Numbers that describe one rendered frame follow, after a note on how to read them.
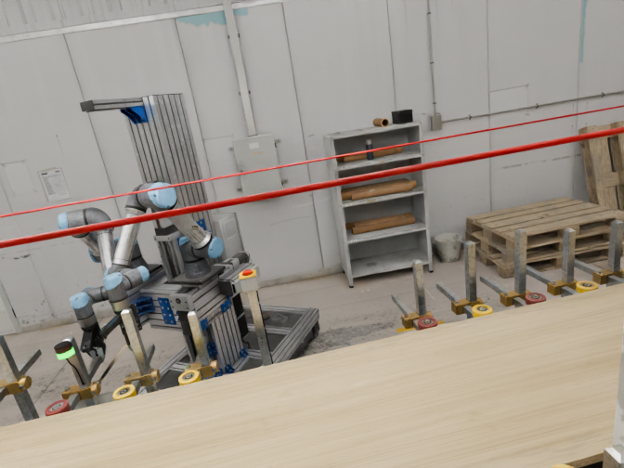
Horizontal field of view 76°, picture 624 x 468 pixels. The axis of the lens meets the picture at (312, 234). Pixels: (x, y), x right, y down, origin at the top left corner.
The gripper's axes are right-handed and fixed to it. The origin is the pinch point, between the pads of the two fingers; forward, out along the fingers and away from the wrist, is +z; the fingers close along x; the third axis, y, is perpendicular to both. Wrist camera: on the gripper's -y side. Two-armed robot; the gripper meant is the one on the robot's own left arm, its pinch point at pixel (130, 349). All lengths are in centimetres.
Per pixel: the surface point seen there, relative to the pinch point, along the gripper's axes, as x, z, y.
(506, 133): 106, -30, 405
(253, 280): -34, -26, 52
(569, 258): -82, -3, 190
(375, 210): 165, 29, 263
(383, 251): 163, 78, 267
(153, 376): -15.5, 8.3, 5.6
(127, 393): -28.4, 3.1, -4.5
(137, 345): -14.2, -7.2, 3.6
